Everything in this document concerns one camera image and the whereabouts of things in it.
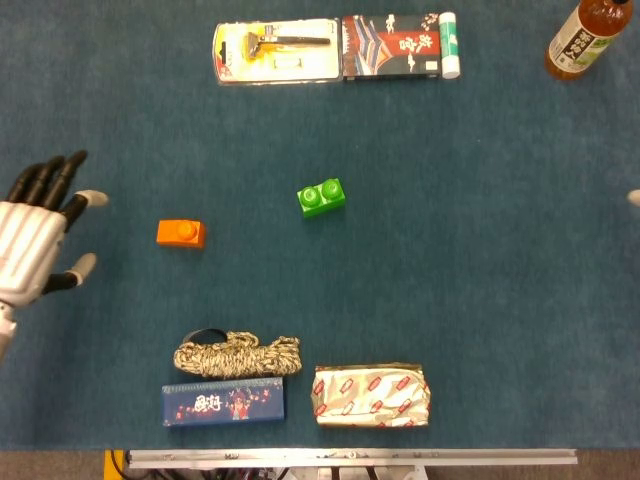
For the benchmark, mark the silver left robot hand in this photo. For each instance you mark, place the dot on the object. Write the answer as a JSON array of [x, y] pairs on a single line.
[[25, 245]]

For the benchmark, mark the orange single-stud building block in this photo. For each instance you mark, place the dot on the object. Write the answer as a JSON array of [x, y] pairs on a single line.
[[177, 235]]

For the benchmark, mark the green two-stud building block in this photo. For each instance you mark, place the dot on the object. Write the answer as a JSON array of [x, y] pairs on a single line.
[[322, 200]]

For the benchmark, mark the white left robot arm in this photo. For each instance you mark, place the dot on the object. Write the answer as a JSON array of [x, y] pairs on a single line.
[[5, 330]]

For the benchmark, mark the navy blue printed box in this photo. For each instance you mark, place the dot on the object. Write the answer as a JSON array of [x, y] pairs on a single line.
[[222, 402]]

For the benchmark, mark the yellow razor blister pack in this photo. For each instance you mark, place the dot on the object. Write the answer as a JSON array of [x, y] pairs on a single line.
[[280, 60]]

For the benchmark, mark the white red wrapped package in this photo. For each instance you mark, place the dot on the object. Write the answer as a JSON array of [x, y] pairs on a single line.
[[370, 395]]

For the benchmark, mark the blue felt table cloth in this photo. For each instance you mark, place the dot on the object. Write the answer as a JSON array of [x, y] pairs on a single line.
[[400, 275]]

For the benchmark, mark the black red printed box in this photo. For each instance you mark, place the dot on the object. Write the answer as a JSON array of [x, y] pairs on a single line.
[[390, 50]]

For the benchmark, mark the white green glue stick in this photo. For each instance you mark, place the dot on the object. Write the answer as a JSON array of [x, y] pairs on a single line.
[[449, 45]]

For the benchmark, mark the amber tea bottle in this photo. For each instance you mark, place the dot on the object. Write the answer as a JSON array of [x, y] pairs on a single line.
[[580, 45]]

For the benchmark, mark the yellow frame part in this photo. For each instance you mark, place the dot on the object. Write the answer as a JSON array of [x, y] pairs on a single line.
[[112, 465]]

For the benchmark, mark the aluminium rail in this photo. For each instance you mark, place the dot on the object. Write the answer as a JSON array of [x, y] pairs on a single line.
[[350, 457]]

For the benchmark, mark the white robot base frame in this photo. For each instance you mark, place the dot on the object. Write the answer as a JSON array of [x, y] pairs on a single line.
[[350, 474]]

